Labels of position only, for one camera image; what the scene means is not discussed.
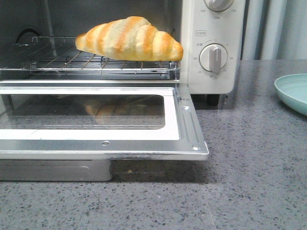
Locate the golden croissant bread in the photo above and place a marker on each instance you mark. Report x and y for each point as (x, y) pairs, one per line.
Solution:
(131, 39)

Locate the glass oven door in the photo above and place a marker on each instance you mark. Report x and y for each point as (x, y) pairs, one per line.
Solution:
(56, 130)

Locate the black right oven foot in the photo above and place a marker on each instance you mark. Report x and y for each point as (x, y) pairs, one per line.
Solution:
(212, 99)

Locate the cream Toshiba toaster oven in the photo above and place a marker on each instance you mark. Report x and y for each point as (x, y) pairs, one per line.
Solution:
(190, 22)

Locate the lower timer knob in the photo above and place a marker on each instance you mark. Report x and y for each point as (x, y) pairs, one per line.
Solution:
(213, 58)

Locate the upper temperature knob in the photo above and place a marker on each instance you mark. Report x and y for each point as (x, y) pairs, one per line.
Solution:
(218, 5)

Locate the light green plate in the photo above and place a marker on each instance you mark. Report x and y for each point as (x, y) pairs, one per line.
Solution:
(292, 91)

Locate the pale grey curtain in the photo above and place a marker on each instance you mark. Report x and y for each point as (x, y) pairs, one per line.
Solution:
(274, 29)

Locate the metal wire oven rack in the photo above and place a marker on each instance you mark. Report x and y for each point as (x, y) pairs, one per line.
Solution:
(53, 54)

